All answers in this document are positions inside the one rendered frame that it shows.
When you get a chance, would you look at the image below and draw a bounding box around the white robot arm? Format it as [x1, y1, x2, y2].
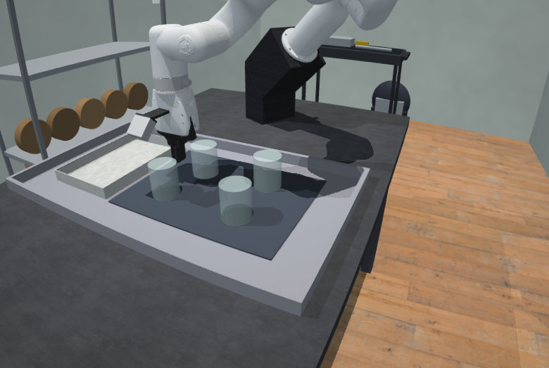
[127, 0, 398, 141]

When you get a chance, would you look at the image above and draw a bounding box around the clear glass jar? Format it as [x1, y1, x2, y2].
[190, 139, 219, 179]
[148, 157, 180, 201]
[218, 176, 253, 226]
[253, 150, 282, 193]

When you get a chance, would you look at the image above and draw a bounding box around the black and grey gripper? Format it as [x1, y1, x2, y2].
[152, 87, 199, 163]

